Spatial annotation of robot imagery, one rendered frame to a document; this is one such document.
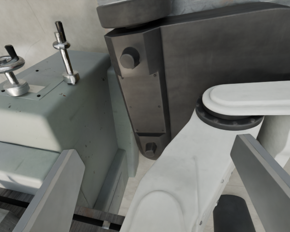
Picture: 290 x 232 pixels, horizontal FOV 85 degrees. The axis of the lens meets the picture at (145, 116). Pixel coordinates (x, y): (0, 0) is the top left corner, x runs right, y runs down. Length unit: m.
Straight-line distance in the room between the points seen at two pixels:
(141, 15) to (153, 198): 0.37
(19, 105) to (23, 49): 0.91
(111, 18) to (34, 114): 0.38
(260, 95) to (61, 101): 0.59
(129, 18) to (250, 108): 0.32
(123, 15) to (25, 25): 1.07
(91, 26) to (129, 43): 0.75
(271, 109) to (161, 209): 0.27
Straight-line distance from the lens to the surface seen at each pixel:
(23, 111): 0.64
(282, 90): 0.42
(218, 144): 0.33
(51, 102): 0.64
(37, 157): 0.71
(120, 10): 0.43
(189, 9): 0.61
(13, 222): 0.73
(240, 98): 0.37
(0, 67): 0.65
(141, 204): 0.22
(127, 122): 1.16
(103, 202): 1.22
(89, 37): 1.18
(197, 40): 0.45
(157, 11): 0.44
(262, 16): 0.47
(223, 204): 2.28
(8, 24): 1.52
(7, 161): 0.76
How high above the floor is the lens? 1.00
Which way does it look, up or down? 48 degrees down
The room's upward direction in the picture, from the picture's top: 163 degrees counter-clockwise
